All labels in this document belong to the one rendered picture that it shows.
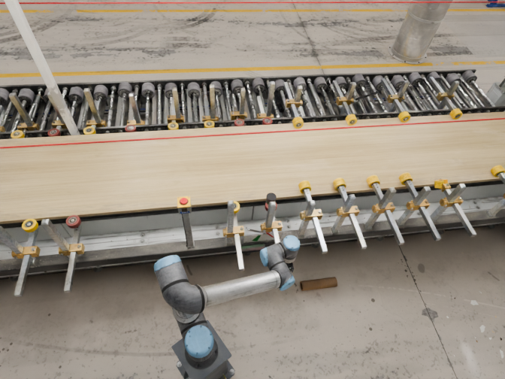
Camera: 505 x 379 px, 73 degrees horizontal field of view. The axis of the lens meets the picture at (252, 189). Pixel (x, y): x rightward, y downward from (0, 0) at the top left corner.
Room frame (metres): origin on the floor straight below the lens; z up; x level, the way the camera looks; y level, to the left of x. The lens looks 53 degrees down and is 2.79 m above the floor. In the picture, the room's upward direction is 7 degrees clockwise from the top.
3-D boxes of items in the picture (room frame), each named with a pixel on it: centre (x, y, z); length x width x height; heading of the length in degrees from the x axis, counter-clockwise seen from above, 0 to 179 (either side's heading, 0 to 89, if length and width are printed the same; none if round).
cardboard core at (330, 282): (1.13, -0.65, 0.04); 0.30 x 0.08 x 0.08; 104
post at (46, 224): (0.85, 1.08, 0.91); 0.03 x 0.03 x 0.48; 14
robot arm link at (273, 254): (0.80, -0.15, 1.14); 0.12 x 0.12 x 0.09; 31
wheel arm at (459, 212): (1.38, -1.40, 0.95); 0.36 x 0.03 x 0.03; 14
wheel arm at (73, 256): (0.81, 1.03, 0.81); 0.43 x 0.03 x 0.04; 14
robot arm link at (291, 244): (0.87, -0.24, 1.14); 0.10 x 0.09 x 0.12; 121
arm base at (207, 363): (0.41, 0.19, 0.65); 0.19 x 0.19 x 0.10
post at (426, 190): (1.39, -1.10, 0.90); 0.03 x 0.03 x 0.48; 14
